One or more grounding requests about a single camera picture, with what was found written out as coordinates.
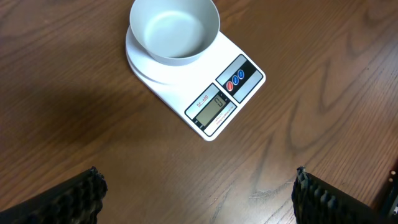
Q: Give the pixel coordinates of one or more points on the white digital kitchen scale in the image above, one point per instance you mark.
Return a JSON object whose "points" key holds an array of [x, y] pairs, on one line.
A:
{"points": [[207, 93]]}

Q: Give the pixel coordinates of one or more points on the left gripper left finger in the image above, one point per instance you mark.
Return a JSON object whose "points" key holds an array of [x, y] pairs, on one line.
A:
{"points": [[76, 200]]}

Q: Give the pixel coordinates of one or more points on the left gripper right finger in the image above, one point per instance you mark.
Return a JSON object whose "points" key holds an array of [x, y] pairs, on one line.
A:
{"points": [[317, 202]]}

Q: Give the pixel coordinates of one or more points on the grey round bowl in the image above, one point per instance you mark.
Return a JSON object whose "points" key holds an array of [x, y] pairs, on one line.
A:
{"points": [[175, 32]]}

